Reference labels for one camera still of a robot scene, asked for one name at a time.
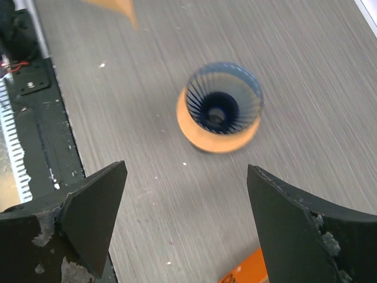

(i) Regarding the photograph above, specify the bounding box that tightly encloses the brown paper coffee filter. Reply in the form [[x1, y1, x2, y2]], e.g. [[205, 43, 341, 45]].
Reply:
[[84, 0, 137, 30]]

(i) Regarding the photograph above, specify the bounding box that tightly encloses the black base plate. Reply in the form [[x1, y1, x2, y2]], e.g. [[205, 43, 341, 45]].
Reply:
[[0, 8, 118, 283]]

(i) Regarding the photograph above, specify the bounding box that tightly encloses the blue plastic coffee dripper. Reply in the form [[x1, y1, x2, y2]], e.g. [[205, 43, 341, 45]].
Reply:
[[184, 61, 264, 135]]

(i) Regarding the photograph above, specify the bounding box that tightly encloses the wooden dripper holder ring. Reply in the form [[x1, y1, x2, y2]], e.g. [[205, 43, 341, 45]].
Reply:
[[176, 88, 262, 154]]

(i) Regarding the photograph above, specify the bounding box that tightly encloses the orange coffee filter box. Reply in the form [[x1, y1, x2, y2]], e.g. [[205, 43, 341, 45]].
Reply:
[[218, 248, 269, 283]]

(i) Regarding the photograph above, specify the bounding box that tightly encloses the slotted cable duct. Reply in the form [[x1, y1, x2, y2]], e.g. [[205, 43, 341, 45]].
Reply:
[[1, 77, 32, 210]]

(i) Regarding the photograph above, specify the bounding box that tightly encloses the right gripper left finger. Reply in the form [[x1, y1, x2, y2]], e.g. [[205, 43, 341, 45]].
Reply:
[[1, 161, 127, 282]]

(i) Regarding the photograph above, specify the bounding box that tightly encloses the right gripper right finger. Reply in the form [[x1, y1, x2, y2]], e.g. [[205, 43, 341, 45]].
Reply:
[[247, 165, 376, 283]]

